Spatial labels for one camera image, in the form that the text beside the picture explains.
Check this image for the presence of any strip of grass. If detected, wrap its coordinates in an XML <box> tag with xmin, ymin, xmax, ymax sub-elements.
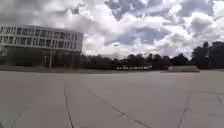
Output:
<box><xmin>0</xmin><ymin>65</ymin><xmax>168</xmax><ymax>74</ymax></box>

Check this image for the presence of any white building with windows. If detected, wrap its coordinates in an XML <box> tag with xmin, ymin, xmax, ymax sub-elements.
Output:
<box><xmin>0</xmin><ymin>23</ymin><xmax>84</xmax><ymax>70</ymax></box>

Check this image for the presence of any grey concrete slab pavement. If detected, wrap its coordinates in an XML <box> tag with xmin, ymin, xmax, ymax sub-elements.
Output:
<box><xmin>0</xmin><ymin>69</ymin><xmax>224</xmax><ymax>128</ymax></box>

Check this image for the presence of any low grey wall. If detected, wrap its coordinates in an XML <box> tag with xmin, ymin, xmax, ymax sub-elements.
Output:
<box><xmin>167</xmin><ymin>65</ymin><xmax>200</xmax><ymax>73</ymax></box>

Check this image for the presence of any row of dark trees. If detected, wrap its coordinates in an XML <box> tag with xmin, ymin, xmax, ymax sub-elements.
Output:
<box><xmin>79</xmin><ymin>40</ymin><xmax>224</xmax><ymax>71</ymax></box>

